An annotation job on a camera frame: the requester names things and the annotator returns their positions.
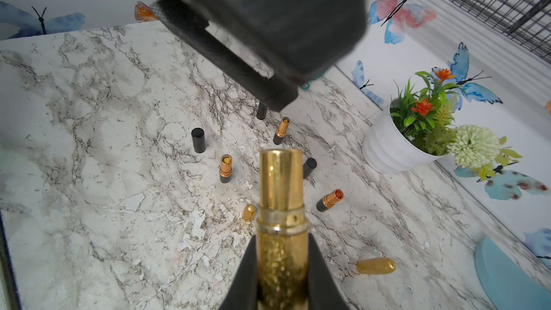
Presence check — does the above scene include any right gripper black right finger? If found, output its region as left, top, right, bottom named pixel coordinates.
left=308, top=233, right=349, bottom=310

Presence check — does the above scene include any gold lipstick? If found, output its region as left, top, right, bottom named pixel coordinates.
left=256, top=149, right=309, bottom=309
left=356, top=258, right=397, bottom=275

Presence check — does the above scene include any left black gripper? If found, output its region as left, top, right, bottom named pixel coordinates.
left=152, top=0, right=367, bottom=112

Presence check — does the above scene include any potted flower plant white pot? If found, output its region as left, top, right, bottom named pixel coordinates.
left=362, top=67, right=521, bottom=179

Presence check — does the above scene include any black lipstick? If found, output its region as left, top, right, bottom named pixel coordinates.
left=219, top=154, right=232, bottom=184
left=273, top=117, right=291, bottom=145
left=316, top=189, right=344, bottom=212

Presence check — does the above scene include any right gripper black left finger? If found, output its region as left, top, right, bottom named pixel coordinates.
left=218, top=235, right=258, bottom=310

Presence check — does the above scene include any black lipstick cap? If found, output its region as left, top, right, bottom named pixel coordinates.
left=303, top=157, right=317, bottom=179
left=256, top=103, right=268, bottom=120
left=191, top=128, right=206, bottom=154

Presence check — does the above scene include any gold lipstick cap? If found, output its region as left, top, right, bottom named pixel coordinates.
left=242, top=204, right=257, bottom=222

